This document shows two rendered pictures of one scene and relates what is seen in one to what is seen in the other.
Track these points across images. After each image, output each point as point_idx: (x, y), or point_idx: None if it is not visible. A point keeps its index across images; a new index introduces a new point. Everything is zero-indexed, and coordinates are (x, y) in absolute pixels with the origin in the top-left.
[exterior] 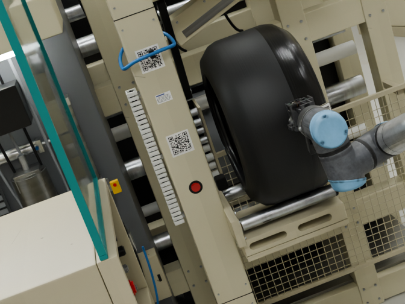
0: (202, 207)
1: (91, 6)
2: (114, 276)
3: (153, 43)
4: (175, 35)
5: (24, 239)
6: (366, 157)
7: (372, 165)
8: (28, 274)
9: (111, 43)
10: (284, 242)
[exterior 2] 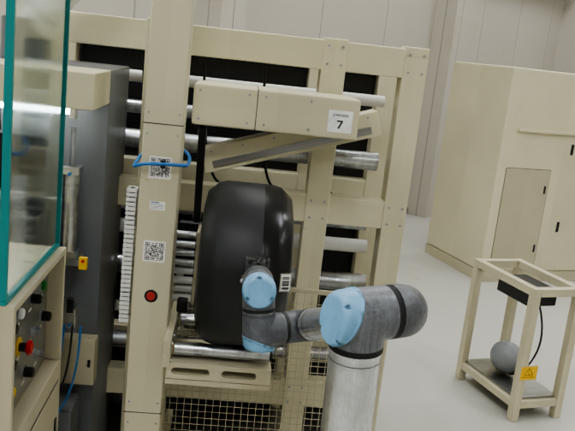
0: (148, 315)
1: None
2: (3, 324)
3: (168, 156)
4: (204, 162)
5: None
6: (281, 330)
7: (284, 339)
8: None
9: None
10: (204, 380)
